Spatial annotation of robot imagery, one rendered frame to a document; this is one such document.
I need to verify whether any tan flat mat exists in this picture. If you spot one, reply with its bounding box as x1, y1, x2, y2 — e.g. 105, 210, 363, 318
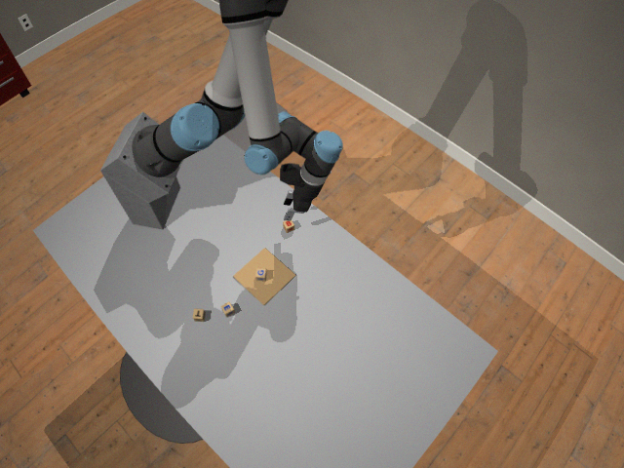
233, 248, 296, 305

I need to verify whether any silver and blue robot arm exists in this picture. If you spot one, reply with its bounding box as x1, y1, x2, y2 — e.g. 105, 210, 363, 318
132, 0, 343, 177

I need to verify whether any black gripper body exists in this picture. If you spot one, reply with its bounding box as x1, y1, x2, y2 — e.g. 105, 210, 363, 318
280, 163, 328, 213

